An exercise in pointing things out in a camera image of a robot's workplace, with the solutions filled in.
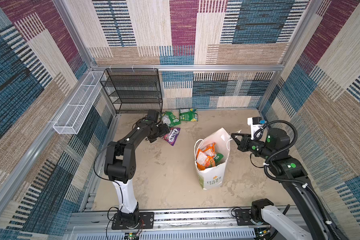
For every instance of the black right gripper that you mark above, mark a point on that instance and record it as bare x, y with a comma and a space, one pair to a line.
243, 143

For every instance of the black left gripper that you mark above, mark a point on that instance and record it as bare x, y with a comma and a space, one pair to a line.
163, 131

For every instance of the purple berries candy bag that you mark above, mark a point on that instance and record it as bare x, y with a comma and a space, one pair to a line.
172, 136

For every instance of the green snack bag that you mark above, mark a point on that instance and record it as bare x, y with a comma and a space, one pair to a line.
188, 115
170, 119
218, 158

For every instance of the white paper bag with print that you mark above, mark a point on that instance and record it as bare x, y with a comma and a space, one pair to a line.
211, 178

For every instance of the small orange snack bag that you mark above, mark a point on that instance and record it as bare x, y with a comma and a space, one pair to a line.
209, 150

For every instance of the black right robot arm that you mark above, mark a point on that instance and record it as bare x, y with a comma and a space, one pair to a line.
272, 145

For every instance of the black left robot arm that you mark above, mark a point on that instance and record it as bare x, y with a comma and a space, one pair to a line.
120, 163

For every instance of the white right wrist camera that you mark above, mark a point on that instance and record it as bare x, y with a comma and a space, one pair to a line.
257, 127

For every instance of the black wire shelf rack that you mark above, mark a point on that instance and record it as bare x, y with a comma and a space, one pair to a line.
133, 91

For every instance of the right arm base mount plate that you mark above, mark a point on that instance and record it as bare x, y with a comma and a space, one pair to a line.
243, 218

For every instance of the white mesh wall basket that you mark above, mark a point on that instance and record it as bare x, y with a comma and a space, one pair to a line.
74, 114

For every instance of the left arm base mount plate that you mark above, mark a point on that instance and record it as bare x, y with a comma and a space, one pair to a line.
123, 221

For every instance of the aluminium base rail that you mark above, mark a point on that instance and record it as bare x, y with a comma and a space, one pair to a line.
180, 224

